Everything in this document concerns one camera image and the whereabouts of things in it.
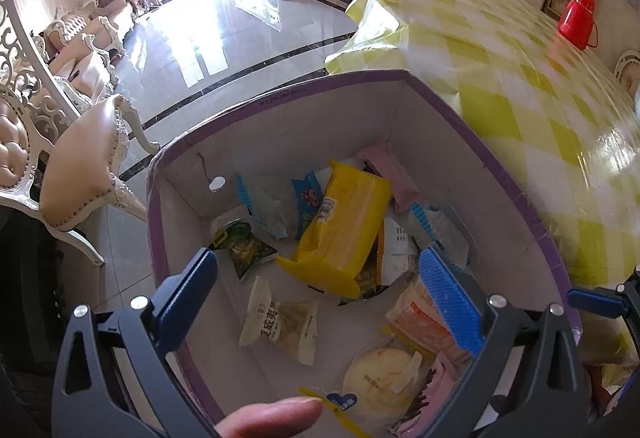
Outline orange and white snack packet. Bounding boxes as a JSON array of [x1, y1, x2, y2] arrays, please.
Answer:
[[384, 275, 474, 362]]

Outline person's left hand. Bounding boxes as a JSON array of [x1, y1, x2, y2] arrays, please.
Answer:
[[215, 396, 324, 438]]

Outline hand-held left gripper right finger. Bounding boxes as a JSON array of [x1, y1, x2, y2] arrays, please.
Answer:
[[417, 245, 588, 438]]

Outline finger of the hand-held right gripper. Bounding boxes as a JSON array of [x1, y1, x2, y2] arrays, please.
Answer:
[[567, 268, 640, 321]]

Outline purple edged cardboard box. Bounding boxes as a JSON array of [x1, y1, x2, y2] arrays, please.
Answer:
[[145, 69, 585, 438]]

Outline round bread packet yellow edges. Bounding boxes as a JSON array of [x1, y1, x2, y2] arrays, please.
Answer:
[[298, 337, 437, 438]]

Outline red thermos jug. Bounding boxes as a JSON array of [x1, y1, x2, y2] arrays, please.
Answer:
[[557, 0, 601, 51]]

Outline pink ornate sofa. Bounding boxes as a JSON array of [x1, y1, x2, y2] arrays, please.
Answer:
[[42, 0, 137, 104]]

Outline clear packet with blue label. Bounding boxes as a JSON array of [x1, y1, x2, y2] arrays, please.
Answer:
[[236, 170, 325, 242]]

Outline white pastry packet black print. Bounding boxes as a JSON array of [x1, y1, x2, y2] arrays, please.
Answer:
[[238, 275, 321, 367]]

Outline white ornate dining chair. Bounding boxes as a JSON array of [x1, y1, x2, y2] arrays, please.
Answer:
[[614, 48, 640, 87]]

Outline clear bread packet blue edges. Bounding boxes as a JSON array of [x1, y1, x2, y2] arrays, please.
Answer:
[[409, 200, 472, 277]]

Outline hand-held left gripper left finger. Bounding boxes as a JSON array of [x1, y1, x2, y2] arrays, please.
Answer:
[[51, 248, 221, 438]]

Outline white ornate chair back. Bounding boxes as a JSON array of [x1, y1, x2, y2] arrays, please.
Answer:
[[0, 0, 57, 94]]

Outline yellow snack packet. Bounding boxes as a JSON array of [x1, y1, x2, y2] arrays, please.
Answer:
[[276, 160, 392, 302]]

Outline pink tufted ornate chair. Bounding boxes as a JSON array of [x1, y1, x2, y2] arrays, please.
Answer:
[[0, 82, 162, 267]]

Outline plain pink snack packet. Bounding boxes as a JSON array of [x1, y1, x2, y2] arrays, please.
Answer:
[[357, 139, 422, 215]]

